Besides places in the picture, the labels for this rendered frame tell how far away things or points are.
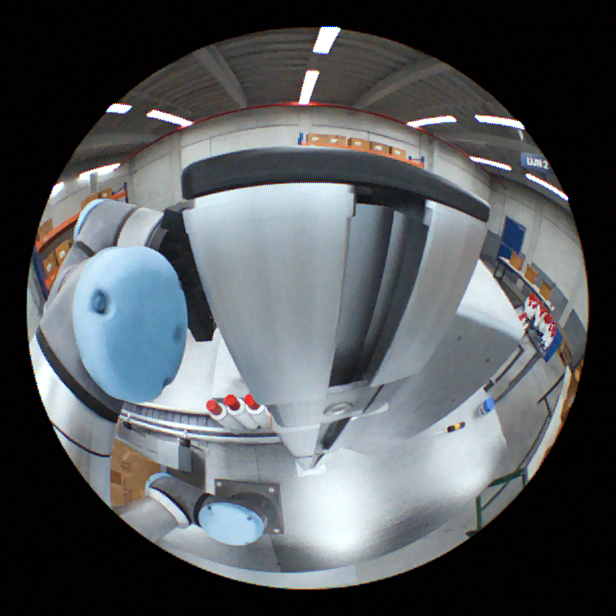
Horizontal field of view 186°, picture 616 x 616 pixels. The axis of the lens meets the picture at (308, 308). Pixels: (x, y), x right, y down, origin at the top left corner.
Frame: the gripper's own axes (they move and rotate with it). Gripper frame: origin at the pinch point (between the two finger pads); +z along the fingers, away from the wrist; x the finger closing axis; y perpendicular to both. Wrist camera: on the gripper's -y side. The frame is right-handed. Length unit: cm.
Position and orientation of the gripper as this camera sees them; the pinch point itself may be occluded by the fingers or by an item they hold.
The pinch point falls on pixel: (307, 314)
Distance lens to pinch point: 25.1
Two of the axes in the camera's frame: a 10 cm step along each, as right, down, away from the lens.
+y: 5.0, -7.2, -4.8
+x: -1.8, -6.3, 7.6
